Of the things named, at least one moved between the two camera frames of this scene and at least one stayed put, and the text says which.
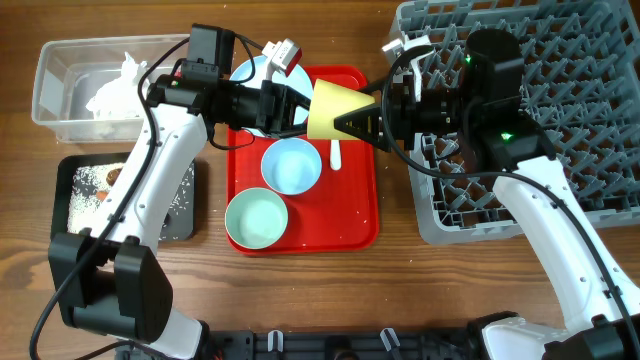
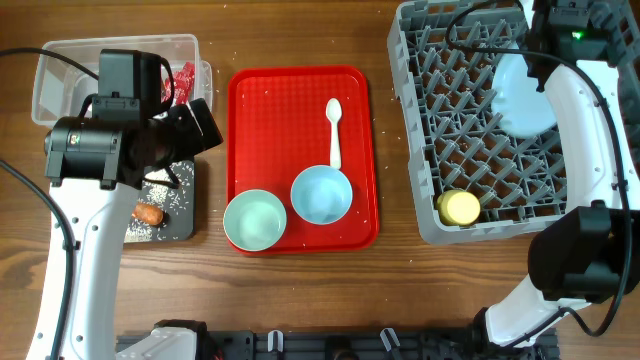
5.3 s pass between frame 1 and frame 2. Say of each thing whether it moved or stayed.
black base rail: stayed
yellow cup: moved
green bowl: stayed
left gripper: moved
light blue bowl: moved
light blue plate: moved
